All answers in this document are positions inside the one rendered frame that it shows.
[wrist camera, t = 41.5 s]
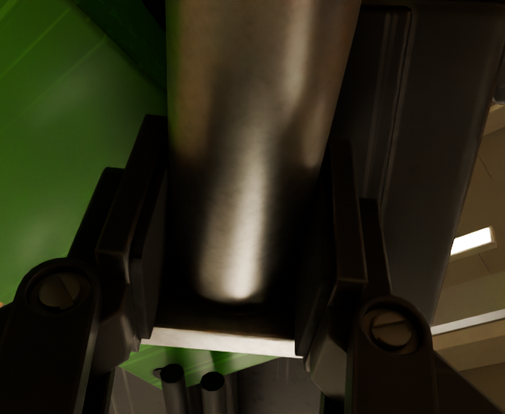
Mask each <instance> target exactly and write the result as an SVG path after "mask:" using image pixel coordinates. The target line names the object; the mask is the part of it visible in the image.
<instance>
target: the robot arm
mask: <svg viewBox="0 0 505 414"><path fill-rule="evenodd" d="M170 255H171V249H170V209H169V170H168V117H164V116H157V115H150V114H146V115H145V117H144V120H143V122H142V124H141V127H140V130H139V133H138V135H137V137H136V140H135V143H134V146H133V148H132V151H131V154H130V157H129V159H128V161H127V164H126V167H125V169H123V168H110V167H106V168H105V169H104V170H103V172H102V174H101V176H100V179H99V182H98V184H97V186H96V188H95V190H94V194H93V195H92V198H91V200H90V203H89V205H88V207H87V210H86V211H85V215H84V217H83V219H82V221H81V223H80V226H79V229H78V231H77V233H76V236H75V238H74V241H73V242H72V245H71V248H70V250H69V252H68V254H67V257H64V258H55V259H52V260H47V261H44V262H43V263H41V264H39V265H37V266H35V267H34V268H33V269H31V270H30V271H29V272H28V273H27V274H26V275H25V276H24V277H23V279H22V280H21V282H20V284H19V286H18V288H17V290H16V295H15V297H14V300H13V301H12V302H11V303H9V304H7V305H5V306H3V307H1V308H0V414H108V413H109V408H110V402H111V397H112V387H113V381H114V376H115V370H116V367H117V366H119V365H121V364H122V363H123V362H124V361H126V360H128V359H129V357H130V354H131V352H139V349H140V343H141V339H150V338H151V335H152V332H153V328H154V321H155V318H156V314H157V310H158V304H159V300H160V297H161V293H162V290H163V283H164V279H165V276H166V274H165V273H166V272H167V268H168V261H169V258H170ZM295 287H296V290H295V356H296V357H303V371H308V372H310V379H311V380H312V381H313V382H314V383H315V384H316V385H317V386H318V387H319V388H320V390H321V394H320V404H319V414H505V411H504V410H503V409H502V408H501V407H499V406H498V405H497V404H496V403H495V402H494V401H492V400H491V399H490V398H489V397H488V396H487V395H485V394H484V393H483V392H482V391H481V390H479V389H478V388H477V387H476V386H475V385H474V384H472V383H471V382H470V381H469V380H468V379H467V378H466V377H465V376H464V375H463V374H462V373H460V372H459V371H458V370H457V369H456V368H455V367H453V366H452V365H451V364H450V363H449V362H447V361H446V360H445V359H444V358H443V357H442V356H440V355H439V354H438V353H437V352H436V351H435V350H434V349H433V340H432V333H431V330H430V327H429V323H428V321H427V319H426V318H425V316H424V315H423V313H422V312H421V311H420V310H419V309H418V308H417V307H415V306H414V305H413V304H411V303H410V302H408V301H407V300H405V299H403V298H400V297H396V296H394V295H393V289H392V284H391V278H390V273H389V267H388V257H387V252H386V246H385V241H384V236H383V226H382V220H381V215H380V210H379V203H378V201H377V200H376V199H368V198H361V197H358V190H357V184H356V170H355V163H354V156H353V148H352V143H351V140H350V139H343V138H337V137H328V142H327V145H326V149H325V152H324V158H323V162H322V165H321V169H320V172H319V178H318V181H317V185H316V188H315V192H314V198H313V201H312V205H311V208H310V214H309V218H308V221H307V224H306V228H305V234H304V237H303V241H302V244H301V250H300V254H299V257H298V261H297V264H296V270H295Z"/></svg>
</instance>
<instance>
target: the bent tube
mask: <svg viewBox="0 0 505 414"><path fill-rule="evenodd" d="M361 1H362V0H165V12H166V51H167V91H168V170H169V209H170V249H171V255H170V258H169V261H168V268H167V272H166V273H165V274H166V276H165V279H164V283H163V290H162V293H161V297H160V300H159V304H158V310H157V314H156V318H155V321H154V328H153V332H152V335H151V338H150V339H141V344H150V345H159V346H169V347H186V348H195V349H204V350H214V351H223V352H240V353H249V354H259V355H268V356H277V357H295V358H303V356H295V290H296V287H295V270H296V264H297V261H298V257H299V254H300V250H301V244H302V241H303V237H304V234H305V228H306V224H307V221H308V218H309V214H310V208H311V205H312V201H313V198H314V192H315V188H316V185H317V181H318V178H319V172H320V169H321V165H322V162H323V158H324V152H325V149H326V145H327V142H328V136H329V132H330V129H331V126H332V122H333V116H334V113H335V109H336V106H337V100H338V96H339V93H340V89H341V86H342V80H343V77H344V73H345V70H346V66H347V60H348V57H349V53H350V50H351V44H352V40H353V37H354V33H355V30H356V23H357V20H358V16H359V11H360V5H361Z"/></svg>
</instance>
